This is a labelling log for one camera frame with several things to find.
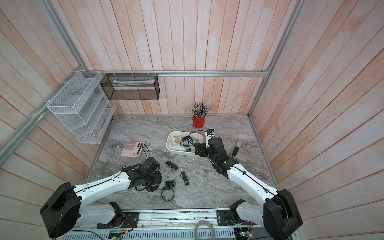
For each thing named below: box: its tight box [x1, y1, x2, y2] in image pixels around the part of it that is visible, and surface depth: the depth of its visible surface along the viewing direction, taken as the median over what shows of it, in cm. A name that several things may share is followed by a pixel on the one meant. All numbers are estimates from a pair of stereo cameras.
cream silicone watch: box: [170, 135, 182, 146], surface depth 106 cm
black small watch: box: [165, 179, 176, 187], surface depth 83 cm
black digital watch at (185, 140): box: [182, 135, 194, 146], surface depth 102 cm
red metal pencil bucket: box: [192, 115, 206, 129], surface depth 115 cm
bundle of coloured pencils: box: [191, 101, 209, 119], surface depth 103 cm
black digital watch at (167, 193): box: [161, 186, 175, 202], surface depth 83 cm
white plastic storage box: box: [166, 131, 204, 156], surface depth 103 cm
